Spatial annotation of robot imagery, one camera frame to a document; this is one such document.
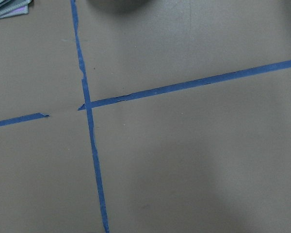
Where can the grey folded cloths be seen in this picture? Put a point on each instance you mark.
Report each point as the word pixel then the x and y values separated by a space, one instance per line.
pixel 12 8

